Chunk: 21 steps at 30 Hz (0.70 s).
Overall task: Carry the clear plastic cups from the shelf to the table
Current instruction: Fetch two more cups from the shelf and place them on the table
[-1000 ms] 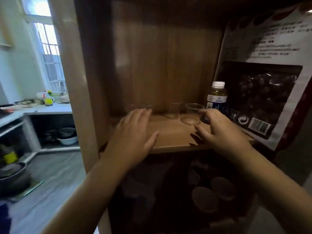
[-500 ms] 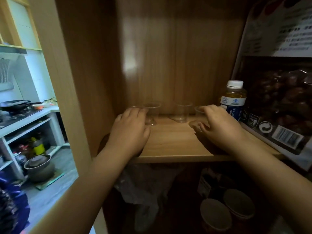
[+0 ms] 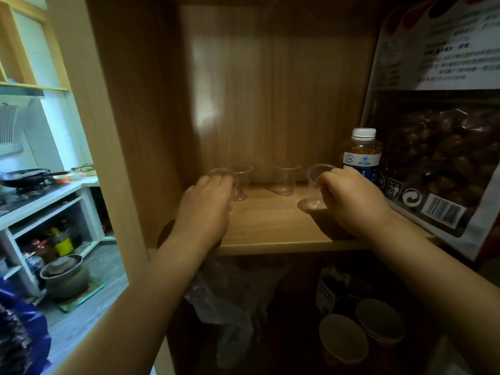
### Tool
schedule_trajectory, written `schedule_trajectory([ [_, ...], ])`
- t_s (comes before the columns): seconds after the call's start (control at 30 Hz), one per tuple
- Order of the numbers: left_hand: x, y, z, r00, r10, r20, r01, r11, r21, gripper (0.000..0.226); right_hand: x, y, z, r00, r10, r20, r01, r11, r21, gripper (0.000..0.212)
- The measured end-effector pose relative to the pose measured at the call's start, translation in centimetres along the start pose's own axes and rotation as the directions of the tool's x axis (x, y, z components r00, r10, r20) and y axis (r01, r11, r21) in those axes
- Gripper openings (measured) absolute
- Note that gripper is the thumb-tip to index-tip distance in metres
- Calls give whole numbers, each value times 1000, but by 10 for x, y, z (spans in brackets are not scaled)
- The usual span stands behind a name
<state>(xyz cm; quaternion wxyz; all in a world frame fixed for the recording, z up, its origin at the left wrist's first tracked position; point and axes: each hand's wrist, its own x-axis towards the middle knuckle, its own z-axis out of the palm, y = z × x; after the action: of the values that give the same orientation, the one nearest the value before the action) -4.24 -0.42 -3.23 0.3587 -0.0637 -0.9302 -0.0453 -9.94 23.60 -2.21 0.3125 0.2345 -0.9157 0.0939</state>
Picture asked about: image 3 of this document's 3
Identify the person's right hand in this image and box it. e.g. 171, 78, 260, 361
314, 166, 395, 241

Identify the person's left hand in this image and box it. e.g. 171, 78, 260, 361
168, 173, 239, 251

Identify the transparent plastic cup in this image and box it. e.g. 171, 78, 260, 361
270, 164, 302, 197
207, 167, 240, 190
228, 164, 254, 203
306, 162, 336, 211

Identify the light wooden cabinet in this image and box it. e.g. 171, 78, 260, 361
45, 0, 500, 375

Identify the person's left forearm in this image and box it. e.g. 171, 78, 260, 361
58, 234, 219, 375

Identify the person's right forearm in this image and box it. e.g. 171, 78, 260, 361
363, 210, 500, 375

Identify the amber bottle with white cap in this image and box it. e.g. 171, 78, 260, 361
339, 127, 383, 188

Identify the crumpled clear plastic bag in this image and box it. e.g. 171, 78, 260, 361
183, 257, 290, 370

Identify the white black carton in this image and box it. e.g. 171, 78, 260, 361
315, 265, 352, 315

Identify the large white snack bag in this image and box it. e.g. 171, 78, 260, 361
359, 0, 500, 262

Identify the green edged floor mat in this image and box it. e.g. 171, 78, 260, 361
54, 283, 106, 314

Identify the yellow oil bottle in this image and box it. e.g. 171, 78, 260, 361
46, 226, 75, 257

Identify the dark clay pot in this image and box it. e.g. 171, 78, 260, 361
39, 253, 91, 301

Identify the white kitchen counter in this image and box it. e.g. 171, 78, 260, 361
0, 179, 103, 297

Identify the dark sauce bottle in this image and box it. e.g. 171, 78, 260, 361
23, 240, 54, 267

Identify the black gas stove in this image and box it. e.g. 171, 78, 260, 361
0, 183, 59, 209

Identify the black wok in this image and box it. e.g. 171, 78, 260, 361
0, 169, 52, 189

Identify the white range hood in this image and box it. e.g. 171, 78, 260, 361
0, 95, 44, 157

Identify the blue plastic bag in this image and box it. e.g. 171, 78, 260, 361
0, 279, 52, 375

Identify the wooden wall shelf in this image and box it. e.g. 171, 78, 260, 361
0, 0, 71, 92

